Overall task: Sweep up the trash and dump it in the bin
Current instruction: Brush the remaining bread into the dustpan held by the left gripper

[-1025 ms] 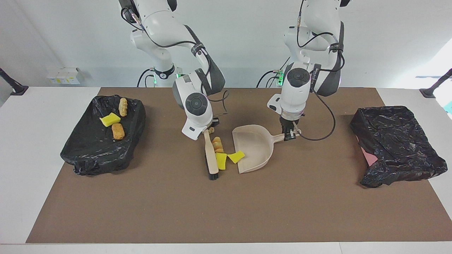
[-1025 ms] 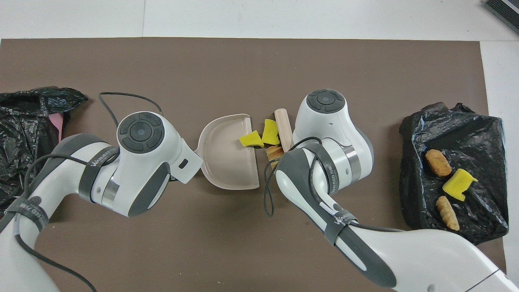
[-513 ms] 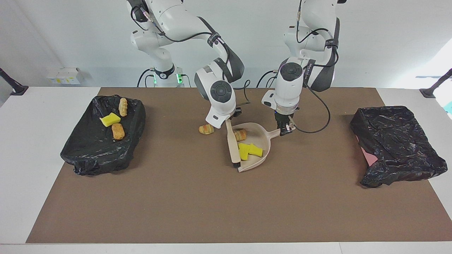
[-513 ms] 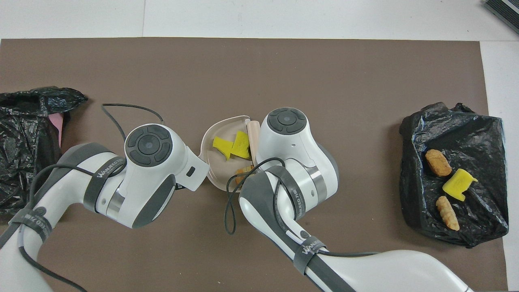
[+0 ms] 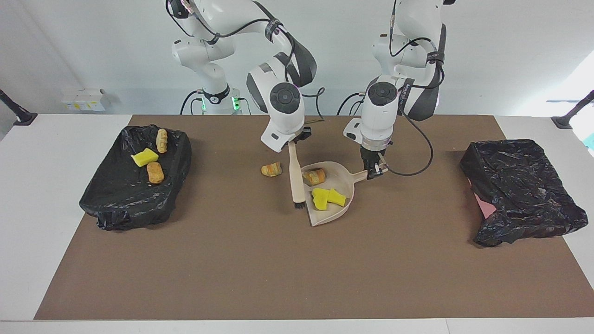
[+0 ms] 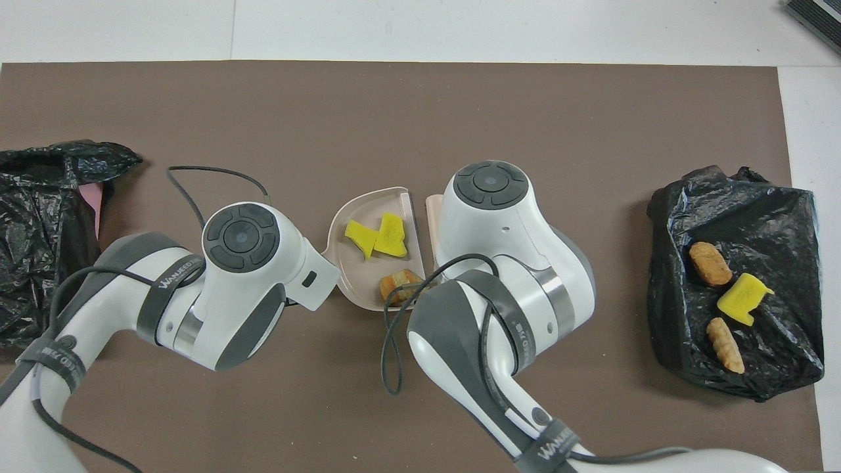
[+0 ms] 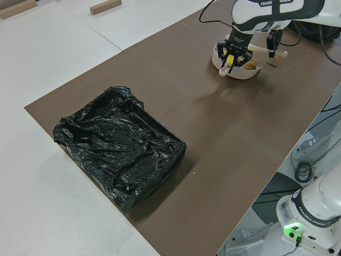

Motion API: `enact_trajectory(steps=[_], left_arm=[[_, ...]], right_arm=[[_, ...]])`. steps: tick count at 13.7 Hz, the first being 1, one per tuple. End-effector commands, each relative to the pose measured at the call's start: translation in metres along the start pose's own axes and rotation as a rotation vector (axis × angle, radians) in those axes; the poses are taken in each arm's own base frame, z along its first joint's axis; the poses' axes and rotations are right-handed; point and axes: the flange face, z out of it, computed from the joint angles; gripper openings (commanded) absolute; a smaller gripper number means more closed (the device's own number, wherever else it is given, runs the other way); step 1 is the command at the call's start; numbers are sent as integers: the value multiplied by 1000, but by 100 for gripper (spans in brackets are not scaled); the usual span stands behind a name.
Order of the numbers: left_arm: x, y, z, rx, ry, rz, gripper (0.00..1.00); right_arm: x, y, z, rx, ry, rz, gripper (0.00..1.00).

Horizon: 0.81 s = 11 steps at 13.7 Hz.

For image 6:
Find beige hand brush black bristles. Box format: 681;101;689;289
426;194;449;254

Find yellow wavy sponge piece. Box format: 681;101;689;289
374;212;409;258

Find striped croissant bread piece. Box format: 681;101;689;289
380;269;425;305

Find small yellow sponge piece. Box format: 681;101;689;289
344;220;379;261

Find beige plastic dustpan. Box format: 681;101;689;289
322;187;426;311

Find brown oval bun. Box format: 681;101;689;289
689;242;733;286

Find large yellow sponge piece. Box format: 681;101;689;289
716;273;775;327

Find pink plastic bin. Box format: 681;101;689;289
78;183;104;240

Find black plastic trash bag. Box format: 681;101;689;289
0;140;144;352
647;166;825;403

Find brown table mat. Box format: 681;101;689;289
0;61;823;473

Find dark grey ribbed object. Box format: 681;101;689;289
783;0;841;56

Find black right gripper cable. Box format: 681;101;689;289
380;253;694;464

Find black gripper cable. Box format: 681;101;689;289
380;253;694;464
30;166;271;473

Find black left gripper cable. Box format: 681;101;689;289
30;166;271;473

